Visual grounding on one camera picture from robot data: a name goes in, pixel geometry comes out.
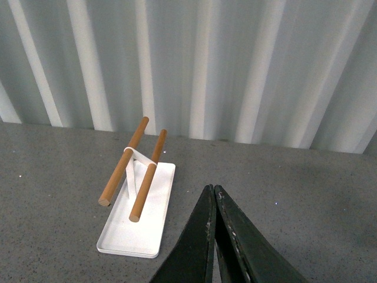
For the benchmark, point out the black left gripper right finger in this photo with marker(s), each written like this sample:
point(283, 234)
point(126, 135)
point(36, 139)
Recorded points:
point(244, 254)

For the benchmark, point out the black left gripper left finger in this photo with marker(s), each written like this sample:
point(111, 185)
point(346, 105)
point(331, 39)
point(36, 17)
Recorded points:
point(191, 260)

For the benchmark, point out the white rack with wooden bars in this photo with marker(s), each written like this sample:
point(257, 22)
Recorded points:
point(139, 191)

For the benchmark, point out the white pleated curtain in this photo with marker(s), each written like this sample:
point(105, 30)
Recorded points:
point(298, 74)

